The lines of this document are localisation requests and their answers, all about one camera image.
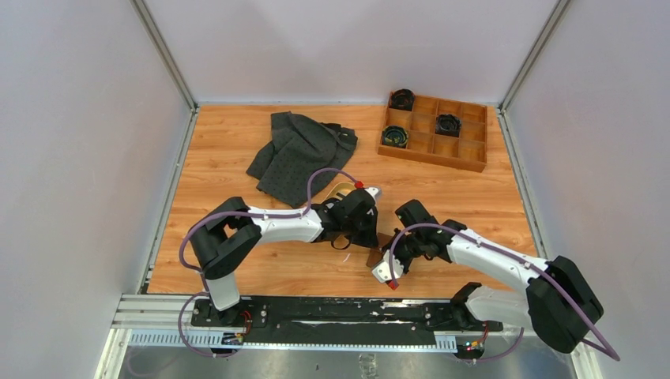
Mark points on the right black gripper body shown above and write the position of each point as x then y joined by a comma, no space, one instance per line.
407,249

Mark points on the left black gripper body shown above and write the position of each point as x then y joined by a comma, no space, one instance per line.
360,233

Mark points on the oval wooden card tray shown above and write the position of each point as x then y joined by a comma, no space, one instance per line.
340,191

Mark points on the brown leather card holder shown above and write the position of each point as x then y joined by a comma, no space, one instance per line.
376,253

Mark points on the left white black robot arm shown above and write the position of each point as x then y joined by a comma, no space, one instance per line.
224,238

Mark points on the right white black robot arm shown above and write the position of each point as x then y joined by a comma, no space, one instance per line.
513,272

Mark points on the dark grey dotted cloth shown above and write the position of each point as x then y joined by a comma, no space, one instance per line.
299,147

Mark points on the dark green coiled belt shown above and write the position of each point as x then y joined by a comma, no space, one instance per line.
394,136

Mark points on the wooden compartment tray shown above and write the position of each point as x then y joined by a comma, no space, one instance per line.
466,152

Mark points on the black coiled belt middle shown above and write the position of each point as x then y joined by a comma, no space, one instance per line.
448,125

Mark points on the black coiled belt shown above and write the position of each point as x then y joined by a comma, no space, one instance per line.
448,125
402,99

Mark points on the black coiled belt top left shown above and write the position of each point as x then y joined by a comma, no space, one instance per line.
402,99

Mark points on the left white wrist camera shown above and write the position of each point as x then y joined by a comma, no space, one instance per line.
375,192

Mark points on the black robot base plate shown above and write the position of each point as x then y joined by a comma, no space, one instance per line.
341,321

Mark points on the aluminium frame rail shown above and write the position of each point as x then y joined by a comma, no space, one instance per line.
172,313

